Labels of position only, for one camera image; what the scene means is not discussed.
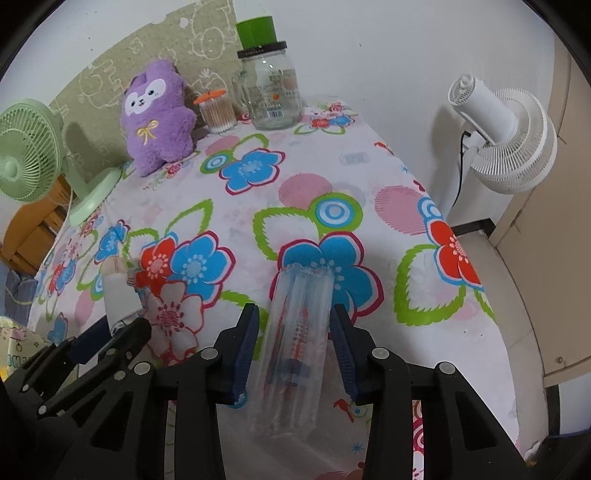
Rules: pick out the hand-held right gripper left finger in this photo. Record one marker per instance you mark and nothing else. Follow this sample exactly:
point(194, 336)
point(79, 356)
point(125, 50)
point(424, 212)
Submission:
point(244, 355)

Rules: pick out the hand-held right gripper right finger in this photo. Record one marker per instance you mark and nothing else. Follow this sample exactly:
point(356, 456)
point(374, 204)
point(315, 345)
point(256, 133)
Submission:
point(344, 355)

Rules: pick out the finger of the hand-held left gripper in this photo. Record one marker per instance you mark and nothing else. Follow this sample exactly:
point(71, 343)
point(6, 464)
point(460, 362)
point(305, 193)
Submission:
point(92, 340)
point(135, 334)

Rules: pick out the clear plastic syringe package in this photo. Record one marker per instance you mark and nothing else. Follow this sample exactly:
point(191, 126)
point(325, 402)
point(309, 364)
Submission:
point(295, 350)

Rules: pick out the yellow cartoon fabric storage box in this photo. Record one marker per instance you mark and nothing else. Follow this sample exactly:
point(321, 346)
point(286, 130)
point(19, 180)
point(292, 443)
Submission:
point(16, 346)

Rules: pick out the wooden bed headboard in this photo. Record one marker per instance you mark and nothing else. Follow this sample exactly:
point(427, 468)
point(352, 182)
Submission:
point(32, 230)

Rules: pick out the floral tablecloth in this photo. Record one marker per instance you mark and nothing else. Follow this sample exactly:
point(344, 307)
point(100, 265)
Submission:
point(286, 194)

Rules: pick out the green desk fan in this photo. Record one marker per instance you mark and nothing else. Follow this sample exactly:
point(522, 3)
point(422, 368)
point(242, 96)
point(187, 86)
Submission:
point(27, 157)

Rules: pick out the purple plush toy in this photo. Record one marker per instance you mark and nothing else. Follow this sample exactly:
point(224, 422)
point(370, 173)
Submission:
point(157, 120)

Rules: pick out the cotton swab box orange lid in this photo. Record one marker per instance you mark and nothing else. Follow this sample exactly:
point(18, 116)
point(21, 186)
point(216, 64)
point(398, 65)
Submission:
point(217, 113)

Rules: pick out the glass jar with green lid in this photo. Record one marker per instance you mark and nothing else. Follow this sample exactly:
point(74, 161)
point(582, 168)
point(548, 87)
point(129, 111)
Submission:
point(272, 87)

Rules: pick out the white circulator fan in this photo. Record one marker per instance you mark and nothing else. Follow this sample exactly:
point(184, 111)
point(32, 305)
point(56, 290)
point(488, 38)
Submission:
point(503, 134)

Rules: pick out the beige cartoon print board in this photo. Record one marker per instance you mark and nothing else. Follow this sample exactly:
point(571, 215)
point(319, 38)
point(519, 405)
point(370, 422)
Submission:
point(115, 50)

